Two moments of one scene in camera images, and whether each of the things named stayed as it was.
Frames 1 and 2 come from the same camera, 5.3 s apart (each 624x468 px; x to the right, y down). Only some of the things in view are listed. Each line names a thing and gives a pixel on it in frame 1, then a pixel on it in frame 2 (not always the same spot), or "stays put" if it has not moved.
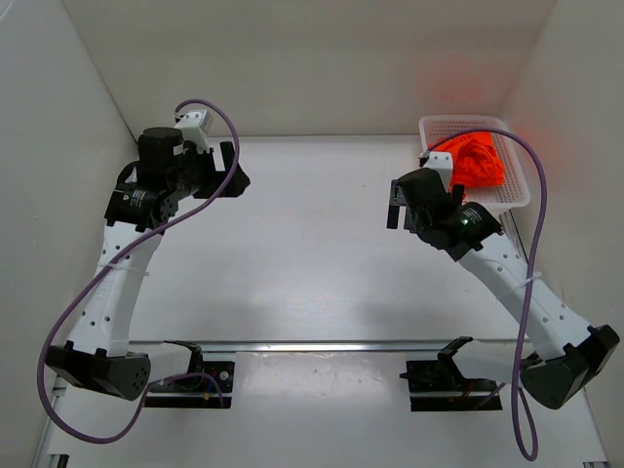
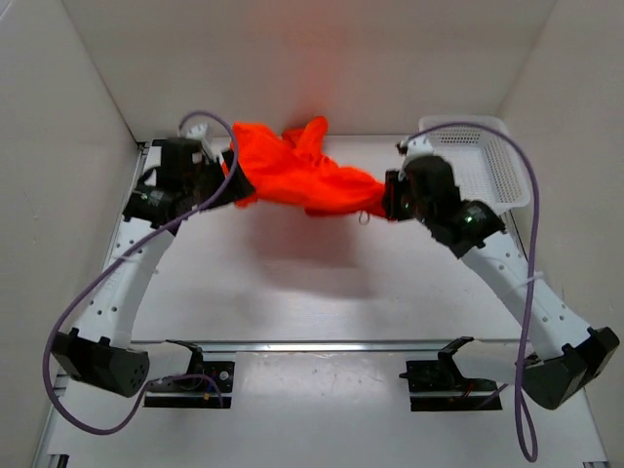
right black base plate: [434, 388] stays put
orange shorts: [475, 162] to [294, 166]
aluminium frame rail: [322, 347] stays put
